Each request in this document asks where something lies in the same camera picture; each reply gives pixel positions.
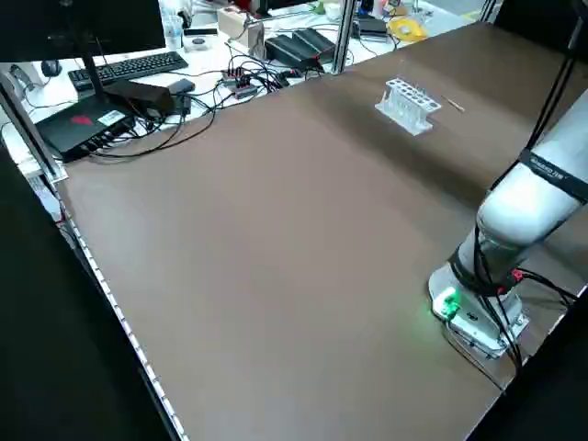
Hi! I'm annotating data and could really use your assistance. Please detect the white plastic test tube rack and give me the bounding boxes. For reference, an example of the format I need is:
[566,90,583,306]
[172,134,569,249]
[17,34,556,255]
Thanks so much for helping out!
[374,77,443,138]

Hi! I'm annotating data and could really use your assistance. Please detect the grey USB hub red plugs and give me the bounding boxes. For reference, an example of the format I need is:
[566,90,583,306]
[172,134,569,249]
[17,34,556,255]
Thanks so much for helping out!
[222,66,258,100]

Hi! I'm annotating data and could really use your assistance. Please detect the small grey device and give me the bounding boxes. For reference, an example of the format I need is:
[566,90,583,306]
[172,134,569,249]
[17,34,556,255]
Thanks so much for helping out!
[167,77,197,96]

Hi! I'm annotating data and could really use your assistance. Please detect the long dark box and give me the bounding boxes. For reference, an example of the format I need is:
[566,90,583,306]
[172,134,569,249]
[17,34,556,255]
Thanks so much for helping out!
[104,80,178,121]

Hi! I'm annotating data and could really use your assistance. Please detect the white dotted edge strip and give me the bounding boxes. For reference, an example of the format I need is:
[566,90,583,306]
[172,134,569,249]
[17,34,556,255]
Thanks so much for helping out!
[53,181,190,441]

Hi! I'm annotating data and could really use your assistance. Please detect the tan cardboard box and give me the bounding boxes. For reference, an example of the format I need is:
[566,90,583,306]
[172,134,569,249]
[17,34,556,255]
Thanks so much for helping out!
[216,6,267,50]

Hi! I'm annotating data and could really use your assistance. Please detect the small black box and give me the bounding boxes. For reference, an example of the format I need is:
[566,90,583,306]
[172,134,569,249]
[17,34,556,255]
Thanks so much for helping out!
[356,17,388,38]

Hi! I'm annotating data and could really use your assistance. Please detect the clear plastic cup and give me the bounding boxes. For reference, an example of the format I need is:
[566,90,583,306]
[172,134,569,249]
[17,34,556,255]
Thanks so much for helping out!
[163,13,185,51]

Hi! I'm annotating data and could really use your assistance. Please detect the black keyboard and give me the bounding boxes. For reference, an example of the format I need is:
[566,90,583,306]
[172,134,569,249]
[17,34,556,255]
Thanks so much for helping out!
[67,51,190,92]

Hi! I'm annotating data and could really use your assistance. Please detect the flat black device red mark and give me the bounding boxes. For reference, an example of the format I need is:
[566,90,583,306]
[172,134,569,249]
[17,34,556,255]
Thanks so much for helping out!
[35,98,139,163]

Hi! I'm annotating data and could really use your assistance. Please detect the black monitor stand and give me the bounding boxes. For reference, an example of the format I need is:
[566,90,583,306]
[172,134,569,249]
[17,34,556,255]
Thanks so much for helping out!
[75,40,111,107]

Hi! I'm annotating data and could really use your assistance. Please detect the black computer monitor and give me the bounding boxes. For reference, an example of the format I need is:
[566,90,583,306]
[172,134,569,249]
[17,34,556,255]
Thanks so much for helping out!
[0,0,166,63]

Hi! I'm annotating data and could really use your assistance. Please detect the grey handheld scanner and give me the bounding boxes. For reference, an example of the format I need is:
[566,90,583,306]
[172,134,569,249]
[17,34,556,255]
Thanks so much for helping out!
[8,63,38,93]

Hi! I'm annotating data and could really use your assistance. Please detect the long black cable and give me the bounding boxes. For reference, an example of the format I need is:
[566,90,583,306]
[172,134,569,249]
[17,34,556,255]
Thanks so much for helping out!
[89,77,220,160]

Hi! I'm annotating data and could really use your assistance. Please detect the aluminium frame post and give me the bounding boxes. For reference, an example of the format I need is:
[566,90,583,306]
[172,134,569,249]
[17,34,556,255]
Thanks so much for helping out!
[331,0,357,74]
[0,68,70,183]

